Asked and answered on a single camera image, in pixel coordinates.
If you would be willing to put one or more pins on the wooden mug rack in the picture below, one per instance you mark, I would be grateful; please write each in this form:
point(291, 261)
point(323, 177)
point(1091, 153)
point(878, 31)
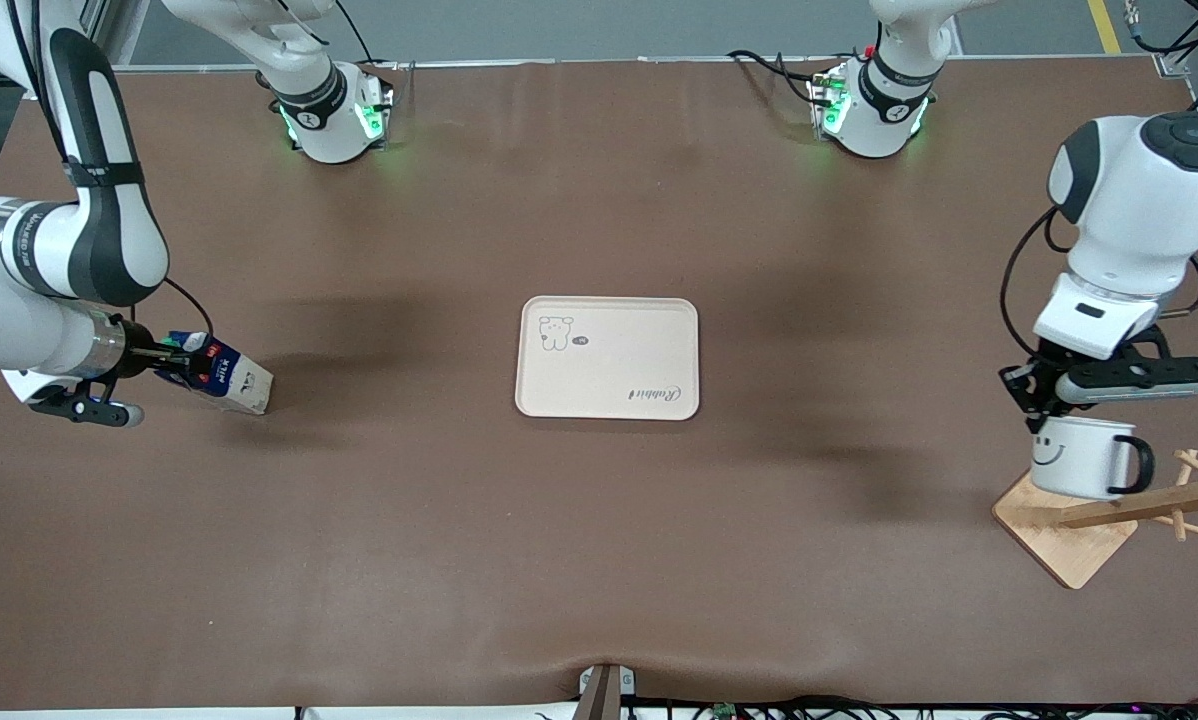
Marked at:
point(1069, 550)

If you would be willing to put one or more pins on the blue white milk carton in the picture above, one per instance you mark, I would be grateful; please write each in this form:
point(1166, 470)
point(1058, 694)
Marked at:
point(239, 385)

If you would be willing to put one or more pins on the metal corner bracket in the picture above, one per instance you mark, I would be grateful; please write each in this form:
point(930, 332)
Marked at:
point(1174, 65)

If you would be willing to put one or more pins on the brown table cover mat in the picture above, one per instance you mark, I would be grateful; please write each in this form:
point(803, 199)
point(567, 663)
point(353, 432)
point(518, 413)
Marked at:
point(359, 550)

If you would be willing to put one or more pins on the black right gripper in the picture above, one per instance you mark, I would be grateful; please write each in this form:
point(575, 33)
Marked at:
point(145, 351)

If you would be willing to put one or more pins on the small green circuit board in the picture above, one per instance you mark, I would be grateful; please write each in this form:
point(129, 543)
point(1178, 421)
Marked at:
point(725, 711)

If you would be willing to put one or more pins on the aluminium frame profile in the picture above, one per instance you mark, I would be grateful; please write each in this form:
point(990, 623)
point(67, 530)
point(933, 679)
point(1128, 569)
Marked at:
point(99, 30)

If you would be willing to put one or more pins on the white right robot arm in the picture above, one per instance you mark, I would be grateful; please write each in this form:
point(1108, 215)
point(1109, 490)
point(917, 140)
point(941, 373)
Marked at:
point(109, 230)

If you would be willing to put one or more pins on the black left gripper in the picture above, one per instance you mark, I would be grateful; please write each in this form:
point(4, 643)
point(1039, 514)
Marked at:
point(1025, 385)

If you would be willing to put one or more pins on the white smiley face mug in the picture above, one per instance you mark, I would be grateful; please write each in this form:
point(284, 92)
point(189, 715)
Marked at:
point(1084, 465)

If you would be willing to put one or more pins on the cream rectangular rabbit tray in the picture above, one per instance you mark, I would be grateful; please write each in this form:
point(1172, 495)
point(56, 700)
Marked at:
point(609, 365)

